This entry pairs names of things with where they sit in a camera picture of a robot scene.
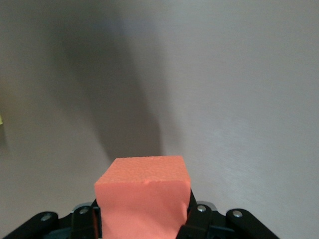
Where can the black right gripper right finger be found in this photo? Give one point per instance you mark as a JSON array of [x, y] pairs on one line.
[[199, 221]]

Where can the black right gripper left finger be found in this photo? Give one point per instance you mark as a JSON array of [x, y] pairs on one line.
[[82, 224]]

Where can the orange foam cube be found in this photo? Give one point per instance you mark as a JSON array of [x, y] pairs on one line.
[[142, 196]]

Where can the yellow foam cube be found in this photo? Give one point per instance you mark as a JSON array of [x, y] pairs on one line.
[[1, 119]]

